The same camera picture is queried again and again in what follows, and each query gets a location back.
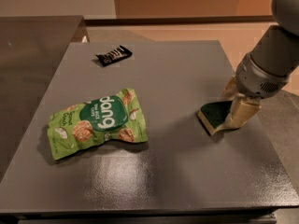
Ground black candy bar wrapper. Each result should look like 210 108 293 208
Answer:
97 45 133 66

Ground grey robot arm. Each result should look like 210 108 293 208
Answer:
222 0 299 129

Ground green dang chips bag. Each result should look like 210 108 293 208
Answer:
47 89 148 161

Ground green and yellow sponge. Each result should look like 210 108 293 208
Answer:
198 101 232 135

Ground dark side table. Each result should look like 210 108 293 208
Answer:
0 15 89 180

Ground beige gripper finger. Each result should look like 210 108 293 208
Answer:
221 77 239 101
224 94 261 130

